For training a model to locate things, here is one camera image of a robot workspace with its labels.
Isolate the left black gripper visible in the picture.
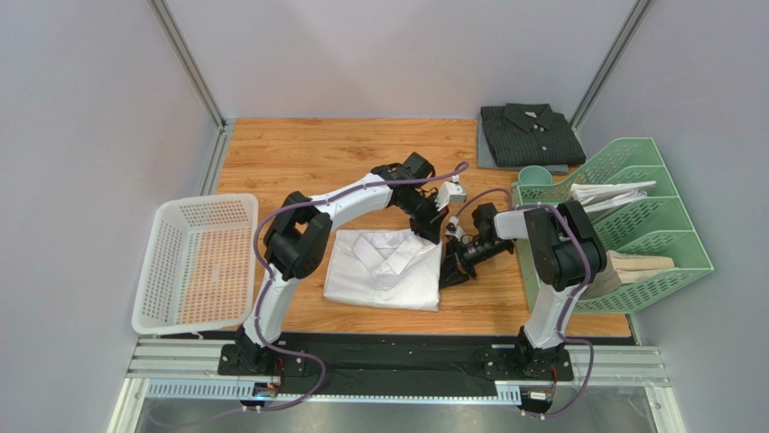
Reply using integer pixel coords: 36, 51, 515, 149
397, 189, 450, 246

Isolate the white long sleeve shirt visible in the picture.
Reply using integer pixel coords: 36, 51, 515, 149
323, 229, 442, 312

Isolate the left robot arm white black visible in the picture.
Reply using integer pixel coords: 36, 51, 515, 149
235, 152, 448, 364

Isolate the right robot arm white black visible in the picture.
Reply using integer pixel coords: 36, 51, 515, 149
439, 200, 607, 368

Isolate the stack of white papers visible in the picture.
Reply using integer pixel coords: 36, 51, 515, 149
569, 180, 657, 217

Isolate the brown paper stack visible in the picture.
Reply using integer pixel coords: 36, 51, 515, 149
581, 251, 677, 299

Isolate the folded grey shirt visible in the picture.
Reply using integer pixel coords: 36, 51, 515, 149
476, 115, 570, 175

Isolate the green cup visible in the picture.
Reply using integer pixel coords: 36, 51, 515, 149
517, 165, 553, 186

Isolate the folded dark striped shirt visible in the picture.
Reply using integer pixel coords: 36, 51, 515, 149
480, 103, 587, 168

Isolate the green file organizer rack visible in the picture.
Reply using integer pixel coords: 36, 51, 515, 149
513, 137, 714, 314

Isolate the white plastic basket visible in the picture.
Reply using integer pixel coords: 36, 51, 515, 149
131, 193, 259, 336

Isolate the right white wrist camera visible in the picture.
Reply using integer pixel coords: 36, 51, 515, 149
445, 216, 468, 244

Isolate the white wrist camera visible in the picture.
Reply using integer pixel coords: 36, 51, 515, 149
445, 216, 468, 244
434, 175, 468, 211

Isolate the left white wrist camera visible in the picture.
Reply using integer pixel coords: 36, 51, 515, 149
434, 175, 468, 211

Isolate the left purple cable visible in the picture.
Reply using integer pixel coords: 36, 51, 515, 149
251, 159, 471, 416

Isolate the purple cable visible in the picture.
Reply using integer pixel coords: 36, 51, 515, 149
450, 187, 598, 420
251, 159, 471, 416

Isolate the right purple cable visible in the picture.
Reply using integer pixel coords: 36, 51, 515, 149
450, 187, 598, 420

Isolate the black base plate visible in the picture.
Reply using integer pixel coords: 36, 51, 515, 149
217, 331, 635, 398

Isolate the white slotted cable duct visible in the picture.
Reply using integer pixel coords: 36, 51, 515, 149
146, 378, 522, 406

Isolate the aluminium frame rail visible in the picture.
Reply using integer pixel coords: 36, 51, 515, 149
147, 0, 227, 131

